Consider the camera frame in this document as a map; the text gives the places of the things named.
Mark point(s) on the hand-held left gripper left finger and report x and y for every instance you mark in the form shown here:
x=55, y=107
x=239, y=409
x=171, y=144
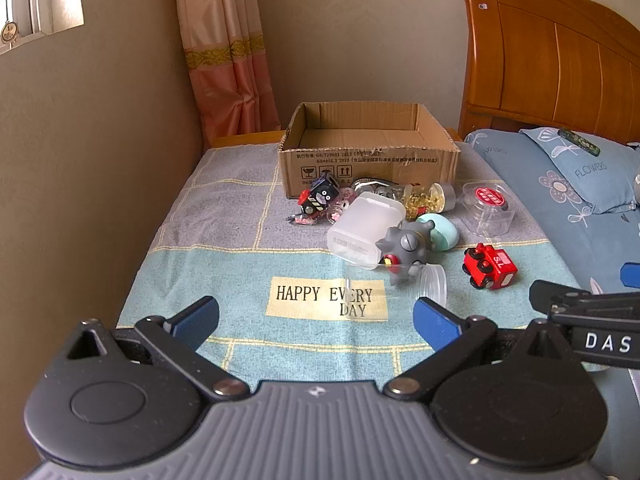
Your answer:
x=197, y=322

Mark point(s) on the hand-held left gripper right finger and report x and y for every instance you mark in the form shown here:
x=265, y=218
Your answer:
x=435, y=325

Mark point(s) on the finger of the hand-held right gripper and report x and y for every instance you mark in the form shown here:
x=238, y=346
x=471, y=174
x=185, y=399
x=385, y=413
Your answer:
x=575, y=294
x=631, y=276

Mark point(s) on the clear plastic cup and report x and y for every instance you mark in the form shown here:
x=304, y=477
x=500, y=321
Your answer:
x=432, y=282

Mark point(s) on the red toy car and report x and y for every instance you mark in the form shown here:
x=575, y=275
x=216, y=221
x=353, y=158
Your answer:
x=487, y=266

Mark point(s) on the grey spiky toy figure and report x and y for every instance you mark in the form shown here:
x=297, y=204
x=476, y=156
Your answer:
x=405, y=250

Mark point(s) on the white translucent plastic box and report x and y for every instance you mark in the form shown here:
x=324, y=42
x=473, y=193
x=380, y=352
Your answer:
x=360, y=230

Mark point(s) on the clear container with red label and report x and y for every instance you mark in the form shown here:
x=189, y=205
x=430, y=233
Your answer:
x=487, y=207

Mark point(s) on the black cube toy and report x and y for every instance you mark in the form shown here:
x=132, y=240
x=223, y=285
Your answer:
x=320, y=195

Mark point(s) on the cardboard box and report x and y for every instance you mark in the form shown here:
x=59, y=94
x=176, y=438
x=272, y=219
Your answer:
x=340, y=165

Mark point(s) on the checked towel with text patch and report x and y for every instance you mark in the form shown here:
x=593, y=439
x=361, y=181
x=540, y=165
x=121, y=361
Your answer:
x=200, y=260

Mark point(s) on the mint green egg toy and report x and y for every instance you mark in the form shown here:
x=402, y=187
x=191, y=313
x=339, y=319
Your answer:
x=442, y=232

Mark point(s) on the blue flower pillow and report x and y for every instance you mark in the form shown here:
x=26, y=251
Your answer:
x=590, y=175

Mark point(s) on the bottle of yellow capsules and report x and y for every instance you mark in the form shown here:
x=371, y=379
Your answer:
x=425, y=200

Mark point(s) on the green patterned strip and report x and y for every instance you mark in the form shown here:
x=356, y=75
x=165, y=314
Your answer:
x=579, y=141

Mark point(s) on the small pink trinket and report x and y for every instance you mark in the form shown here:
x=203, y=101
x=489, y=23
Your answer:
x=302, y=220

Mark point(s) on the pink clear bead trinket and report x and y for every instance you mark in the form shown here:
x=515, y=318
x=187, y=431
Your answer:
x=342, y=205

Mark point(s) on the shiny silver metal object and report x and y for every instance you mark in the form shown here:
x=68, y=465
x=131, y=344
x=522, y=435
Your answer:
x=372, y=185

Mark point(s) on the wooden headboard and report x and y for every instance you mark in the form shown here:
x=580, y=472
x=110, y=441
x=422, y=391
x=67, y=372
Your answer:
x=545, y=60

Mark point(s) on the pink patterned curtain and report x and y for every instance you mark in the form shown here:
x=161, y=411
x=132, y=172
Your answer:
x=225, y=60

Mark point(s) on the window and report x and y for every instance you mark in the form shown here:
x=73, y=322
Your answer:
x=45, y=0

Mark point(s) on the wooden bed frame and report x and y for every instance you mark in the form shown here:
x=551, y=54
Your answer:
x=245, y=138

